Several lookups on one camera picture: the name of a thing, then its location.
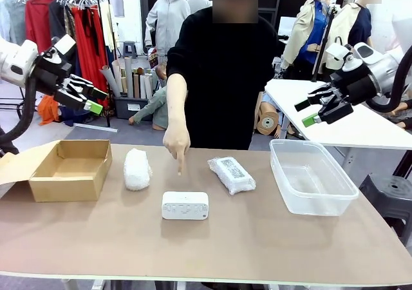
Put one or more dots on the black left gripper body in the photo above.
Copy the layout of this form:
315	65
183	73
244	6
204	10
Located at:
51	75

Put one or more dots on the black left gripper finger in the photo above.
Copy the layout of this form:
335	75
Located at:
87	88
77	103

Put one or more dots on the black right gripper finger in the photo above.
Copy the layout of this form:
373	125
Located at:
334	112
318	96

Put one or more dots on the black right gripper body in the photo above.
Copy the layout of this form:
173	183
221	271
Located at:
354	85

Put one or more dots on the thick bubble-wrapped clock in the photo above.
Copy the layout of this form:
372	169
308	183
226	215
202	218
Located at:
137	170

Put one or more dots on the clock with printed label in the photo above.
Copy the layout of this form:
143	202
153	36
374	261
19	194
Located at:
231	177

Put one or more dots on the white unwrapped digital clock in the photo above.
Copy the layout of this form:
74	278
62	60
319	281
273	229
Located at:
185	206

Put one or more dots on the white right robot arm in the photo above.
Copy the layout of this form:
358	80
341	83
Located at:
392	67

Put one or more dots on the person's right forearm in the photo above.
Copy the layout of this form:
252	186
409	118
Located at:
177	103

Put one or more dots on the person's right hand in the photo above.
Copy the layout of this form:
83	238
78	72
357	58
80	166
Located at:
177	141

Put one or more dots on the navy blue garment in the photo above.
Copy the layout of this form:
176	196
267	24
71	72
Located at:
72	117

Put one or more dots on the tilted grey cardboard roll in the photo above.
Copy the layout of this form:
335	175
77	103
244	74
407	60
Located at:
111	82

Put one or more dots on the white work table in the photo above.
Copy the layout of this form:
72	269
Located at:
354	132

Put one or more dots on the orange cloth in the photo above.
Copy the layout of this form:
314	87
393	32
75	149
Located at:
48	111

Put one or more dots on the beige cardboard roll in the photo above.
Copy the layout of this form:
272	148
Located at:
116	74

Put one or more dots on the black metal clothes rack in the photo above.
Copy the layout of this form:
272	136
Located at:
108	116

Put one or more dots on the grey storage bin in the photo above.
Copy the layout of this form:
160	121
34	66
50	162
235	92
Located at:
124	109

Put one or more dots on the long red dress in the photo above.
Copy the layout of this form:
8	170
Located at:
87	45

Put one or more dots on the tall grey cardboard roll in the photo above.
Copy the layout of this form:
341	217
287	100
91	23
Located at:
129	77

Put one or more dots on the brown cardboard roll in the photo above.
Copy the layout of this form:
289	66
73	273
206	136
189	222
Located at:
136	87

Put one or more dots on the black tripod pole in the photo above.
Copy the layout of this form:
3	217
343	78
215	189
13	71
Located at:
325	42

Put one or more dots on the lying mannequin pale blue shirt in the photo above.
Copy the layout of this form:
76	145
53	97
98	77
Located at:
265	98

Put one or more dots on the dark hanging garment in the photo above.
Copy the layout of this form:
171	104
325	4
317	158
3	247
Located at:
57	22

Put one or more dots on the short red garment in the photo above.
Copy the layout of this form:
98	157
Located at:
37	22

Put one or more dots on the lying bare mannequin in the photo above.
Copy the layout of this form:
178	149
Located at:
406	104

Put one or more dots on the white paper roll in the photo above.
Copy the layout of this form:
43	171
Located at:
143	88
148	88

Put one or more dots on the big brown paper roll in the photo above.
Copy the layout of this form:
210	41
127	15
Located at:
268	122

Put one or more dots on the grey plastic stool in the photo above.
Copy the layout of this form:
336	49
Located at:
130	48

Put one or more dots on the mannequin cream vest navy shirt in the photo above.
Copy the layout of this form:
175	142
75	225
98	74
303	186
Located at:
351	22

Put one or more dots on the cream hanging garment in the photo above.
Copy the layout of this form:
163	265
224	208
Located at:
109	29

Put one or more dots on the mannequin beige coat black hat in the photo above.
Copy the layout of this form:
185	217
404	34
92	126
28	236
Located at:
309	29

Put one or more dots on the pale grey-blue garment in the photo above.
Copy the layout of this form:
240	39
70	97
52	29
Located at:
13	16

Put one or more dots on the seated mannequin in green sweater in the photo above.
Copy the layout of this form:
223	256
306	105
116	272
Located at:
157	106

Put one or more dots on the white monitor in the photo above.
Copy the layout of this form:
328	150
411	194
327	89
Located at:
286	25

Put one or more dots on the open brown cardboard box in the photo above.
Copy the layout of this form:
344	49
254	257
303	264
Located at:
64	187

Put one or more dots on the clear plastic container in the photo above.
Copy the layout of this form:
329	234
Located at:
322	206

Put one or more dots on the person in black sweater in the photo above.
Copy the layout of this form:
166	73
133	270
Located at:
225	77

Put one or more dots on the black plastic stool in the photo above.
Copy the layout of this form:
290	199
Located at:
392	190

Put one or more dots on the white metal floor rail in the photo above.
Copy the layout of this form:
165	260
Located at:
96	127

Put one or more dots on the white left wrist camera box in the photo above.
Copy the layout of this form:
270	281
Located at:
64	45

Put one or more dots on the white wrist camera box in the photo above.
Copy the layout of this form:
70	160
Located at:
336	51
64	45

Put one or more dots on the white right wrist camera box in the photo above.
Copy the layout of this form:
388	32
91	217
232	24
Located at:
336	51

